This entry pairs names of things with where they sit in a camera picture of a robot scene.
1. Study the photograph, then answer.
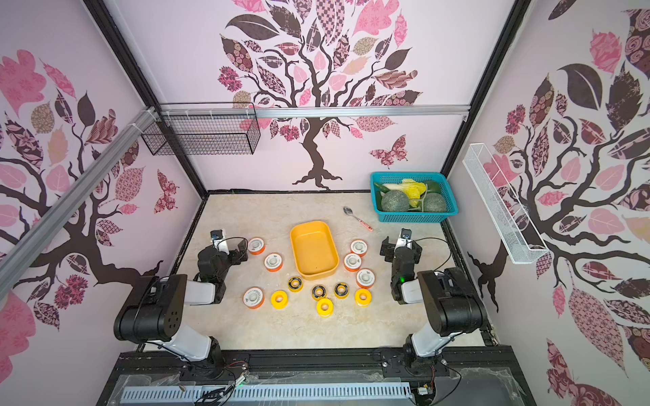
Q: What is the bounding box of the green melon right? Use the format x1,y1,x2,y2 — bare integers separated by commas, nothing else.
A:
422,193,448,213

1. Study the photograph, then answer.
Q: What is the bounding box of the orange tape roll mid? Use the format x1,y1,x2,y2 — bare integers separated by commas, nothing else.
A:
344,252,362,272
264,253,284,272

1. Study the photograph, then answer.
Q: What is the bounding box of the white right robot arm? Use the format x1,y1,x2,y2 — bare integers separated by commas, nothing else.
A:
379,230,489,371

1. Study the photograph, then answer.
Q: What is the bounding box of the spoon with pink handle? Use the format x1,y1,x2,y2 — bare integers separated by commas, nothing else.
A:
343,206,373,232

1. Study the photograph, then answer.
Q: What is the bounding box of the black yellow tape roll left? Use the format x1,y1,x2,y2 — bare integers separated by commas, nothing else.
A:
288,277,303,293

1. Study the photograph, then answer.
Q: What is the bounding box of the black yellow tape roll centre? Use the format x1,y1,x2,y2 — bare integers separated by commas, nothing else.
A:
311,285,328,301

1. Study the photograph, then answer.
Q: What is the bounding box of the yellow tape roll centre front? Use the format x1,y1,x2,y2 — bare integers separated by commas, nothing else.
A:
317,298,333,318

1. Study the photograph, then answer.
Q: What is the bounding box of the black yellow tape roll right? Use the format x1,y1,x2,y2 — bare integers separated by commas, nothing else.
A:
333,282,350,299

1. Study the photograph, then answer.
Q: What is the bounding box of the green melon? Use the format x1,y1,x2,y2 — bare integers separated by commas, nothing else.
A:
422,193,448,213
381,190,411,212

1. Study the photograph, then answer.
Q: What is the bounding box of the black yellow tape roll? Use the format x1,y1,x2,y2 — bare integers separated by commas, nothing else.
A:
333,282,350,299
311,285,328,301
288,277,303,293

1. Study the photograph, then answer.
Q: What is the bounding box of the yellow plastic storage box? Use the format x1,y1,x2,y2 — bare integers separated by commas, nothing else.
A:
289,221,340,281

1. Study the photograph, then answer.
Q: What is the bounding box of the orange tape roll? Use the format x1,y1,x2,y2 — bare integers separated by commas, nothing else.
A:
247,237,266,255
355,268,376,289
350,240,368,257
242,287,265,310

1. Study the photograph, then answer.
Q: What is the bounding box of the aluminium rail wall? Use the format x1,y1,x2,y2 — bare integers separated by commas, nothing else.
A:
1,108,157,297
160,105,471,119

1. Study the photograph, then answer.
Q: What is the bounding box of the white slotted cable duct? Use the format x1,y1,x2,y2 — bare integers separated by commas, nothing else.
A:
114,382,413,405

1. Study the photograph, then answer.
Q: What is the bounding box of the aluminium rail back wall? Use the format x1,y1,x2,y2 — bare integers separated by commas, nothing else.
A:
160,105,471,119

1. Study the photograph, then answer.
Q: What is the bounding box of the black base frame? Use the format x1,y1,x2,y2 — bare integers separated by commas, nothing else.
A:
97,345,536,405

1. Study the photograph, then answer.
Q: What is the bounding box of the white wire wall shelf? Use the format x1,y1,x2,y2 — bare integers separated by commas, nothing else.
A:
463,143,550,265

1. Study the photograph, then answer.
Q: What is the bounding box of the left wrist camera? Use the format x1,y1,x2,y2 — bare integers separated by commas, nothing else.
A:
210,229,228,251

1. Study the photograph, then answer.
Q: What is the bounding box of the green melon left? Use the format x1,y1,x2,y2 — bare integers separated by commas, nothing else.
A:
381,190,411,212

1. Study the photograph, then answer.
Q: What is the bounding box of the teal plastic basket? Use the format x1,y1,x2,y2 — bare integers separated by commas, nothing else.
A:
370,172,459,223

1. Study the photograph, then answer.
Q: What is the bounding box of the aluminium rail left wall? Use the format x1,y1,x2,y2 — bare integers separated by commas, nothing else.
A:
1,108,157,297

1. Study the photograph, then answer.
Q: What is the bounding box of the black wire wall basket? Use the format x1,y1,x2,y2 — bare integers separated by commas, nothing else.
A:
142,102,262,156

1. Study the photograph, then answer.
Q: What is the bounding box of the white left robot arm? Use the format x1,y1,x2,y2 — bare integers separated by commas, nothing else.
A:
113,231,249,377

